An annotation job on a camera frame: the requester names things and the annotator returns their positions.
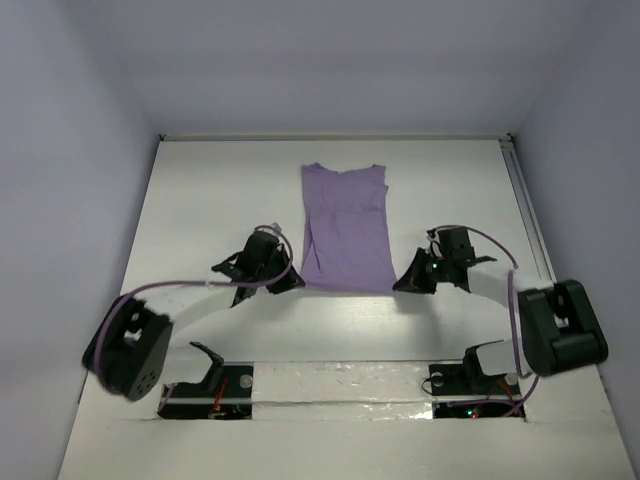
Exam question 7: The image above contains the purple t shirt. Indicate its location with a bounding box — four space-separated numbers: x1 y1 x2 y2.
301 163 396 295

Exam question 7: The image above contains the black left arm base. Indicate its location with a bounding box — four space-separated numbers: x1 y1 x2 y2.
157 364 254 420

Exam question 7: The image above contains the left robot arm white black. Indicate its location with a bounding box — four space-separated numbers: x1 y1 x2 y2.
82 223 305 402

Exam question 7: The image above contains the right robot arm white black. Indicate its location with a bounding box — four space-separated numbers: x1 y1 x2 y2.
393 225 609 392

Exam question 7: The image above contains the aluminium rail right side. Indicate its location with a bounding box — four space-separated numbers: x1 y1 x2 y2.
498 138 556 280

